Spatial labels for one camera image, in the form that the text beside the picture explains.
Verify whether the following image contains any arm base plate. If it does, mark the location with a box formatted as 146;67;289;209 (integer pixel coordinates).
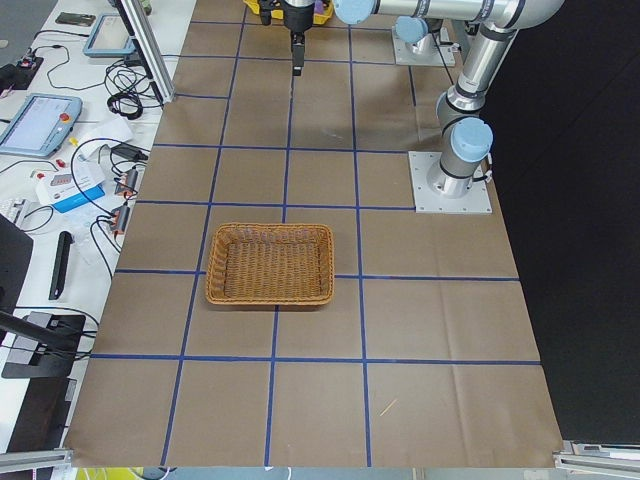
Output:
392;27;456;67
408;151;493;215

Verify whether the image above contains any blue teach pendant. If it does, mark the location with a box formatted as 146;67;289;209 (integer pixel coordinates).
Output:
1;94;83;158
83;13;135;58

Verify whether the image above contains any coiled black cable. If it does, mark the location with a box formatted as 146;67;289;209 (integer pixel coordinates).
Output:
106;91;144;120

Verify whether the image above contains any black flat bar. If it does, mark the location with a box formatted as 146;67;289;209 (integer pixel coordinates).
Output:
48;231;73;300

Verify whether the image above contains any black power adapter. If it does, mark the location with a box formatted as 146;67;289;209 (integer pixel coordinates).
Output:
111;143;148;162

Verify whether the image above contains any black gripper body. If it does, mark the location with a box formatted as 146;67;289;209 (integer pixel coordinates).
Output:
258;0;274;25
281;0;315;34

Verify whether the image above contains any black monitor stand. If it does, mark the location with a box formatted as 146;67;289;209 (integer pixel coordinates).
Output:
1;217;86;379

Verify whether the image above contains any near blue teach pendant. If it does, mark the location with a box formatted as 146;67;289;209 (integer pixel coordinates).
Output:
1;94;83;158

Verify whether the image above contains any far blue teach pendant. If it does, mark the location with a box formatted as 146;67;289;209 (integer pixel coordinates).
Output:
83;13;135;58

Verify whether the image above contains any white paper sheet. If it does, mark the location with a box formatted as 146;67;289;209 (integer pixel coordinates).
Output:
78;116;134;159

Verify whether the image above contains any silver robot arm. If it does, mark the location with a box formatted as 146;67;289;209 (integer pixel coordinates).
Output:
331;0;563;199
246;1;431;56

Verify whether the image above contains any black smartphone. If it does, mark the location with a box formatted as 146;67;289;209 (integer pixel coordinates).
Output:
55;12;96;27

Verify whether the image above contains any blue white cardboard box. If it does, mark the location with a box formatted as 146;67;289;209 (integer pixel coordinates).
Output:
35;173;105;213

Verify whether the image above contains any brown wicker basket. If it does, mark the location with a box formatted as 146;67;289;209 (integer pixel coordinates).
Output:
205;223;335;306

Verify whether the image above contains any yellow plastic woven basket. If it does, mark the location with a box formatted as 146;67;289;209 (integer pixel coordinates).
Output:
243;0;334;25

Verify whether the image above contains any aluminium frame post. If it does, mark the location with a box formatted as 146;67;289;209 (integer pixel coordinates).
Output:
115;0;175;106

